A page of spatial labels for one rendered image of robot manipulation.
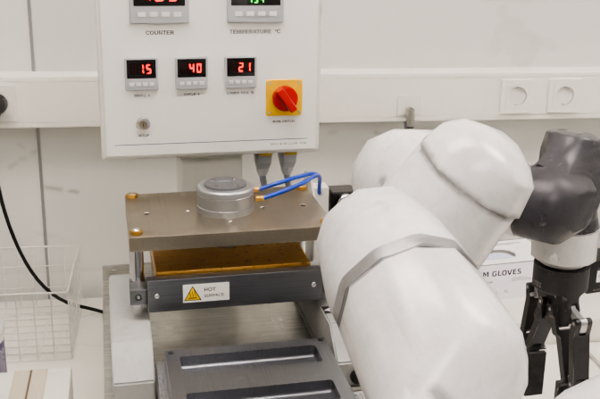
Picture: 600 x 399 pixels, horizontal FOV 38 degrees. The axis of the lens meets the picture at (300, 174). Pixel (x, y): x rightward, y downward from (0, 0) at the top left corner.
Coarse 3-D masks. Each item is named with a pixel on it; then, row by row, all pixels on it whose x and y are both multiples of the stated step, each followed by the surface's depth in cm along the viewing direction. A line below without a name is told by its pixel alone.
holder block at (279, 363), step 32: (192, 352) 106; (224, 352) 106; (256, 352) 107; (288, 352) 108; (320, 352) 107; (192, 384) 99; (224, 384) 99; (256, 384) 99; (288, 384) 100; (320, 384) 101
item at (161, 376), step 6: (156, 366) 108; (162, 366) 108; (156, 372) 107; (162, 372) 106; (156, 378) 108; (162, 378) 105; (156, 384) 109; (162, 384) 104; (162, 390) 102; (162, 396) 101; (168, 396) 101
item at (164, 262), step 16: (160, 256) 118; (176, 256) 119; (192, 256) 119; (208, 256) 119; (224, 256) 119; (240, 256) 119; (256, 256) 119; (272, 256) 119; (288, 256) 119; (304, 256) 119; (160, 272) 113; (176, 272) 114; (192, 272) 114
